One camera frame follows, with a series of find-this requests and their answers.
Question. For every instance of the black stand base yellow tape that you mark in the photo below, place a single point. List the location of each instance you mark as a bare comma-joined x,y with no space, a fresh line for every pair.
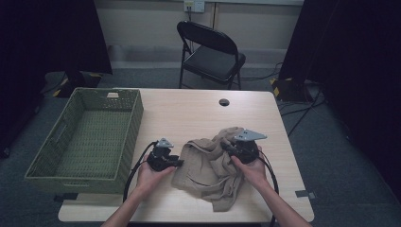
290,90
78,83

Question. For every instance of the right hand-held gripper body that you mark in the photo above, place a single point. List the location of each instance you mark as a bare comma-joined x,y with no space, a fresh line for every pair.
247,148

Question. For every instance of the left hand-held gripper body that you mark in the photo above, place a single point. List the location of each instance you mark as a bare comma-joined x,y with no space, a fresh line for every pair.
159,159

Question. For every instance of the grey tape strip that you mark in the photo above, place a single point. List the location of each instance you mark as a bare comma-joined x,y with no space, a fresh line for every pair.
304,194
66,197

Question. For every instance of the beige shorts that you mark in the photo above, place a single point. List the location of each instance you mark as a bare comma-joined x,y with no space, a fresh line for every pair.
205,176

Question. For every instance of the person's left hand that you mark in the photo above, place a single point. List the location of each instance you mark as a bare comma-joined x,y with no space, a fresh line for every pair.
151,179

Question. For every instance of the white wall socket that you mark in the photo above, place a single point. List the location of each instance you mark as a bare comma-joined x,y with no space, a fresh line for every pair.
194,5

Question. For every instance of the black curtain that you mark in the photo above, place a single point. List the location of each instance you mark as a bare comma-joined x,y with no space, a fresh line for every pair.
47,41
356,78

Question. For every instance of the person's right hand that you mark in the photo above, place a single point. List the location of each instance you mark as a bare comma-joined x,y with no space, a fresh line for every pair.
252,173

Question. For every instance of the black folding chair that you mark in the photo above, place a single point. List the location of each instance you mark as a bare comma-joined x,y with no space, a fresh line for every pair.
211,60

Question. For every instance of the green woven basket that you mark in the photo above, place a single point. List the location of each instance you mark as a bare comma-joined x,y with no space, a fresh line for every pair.
91,142

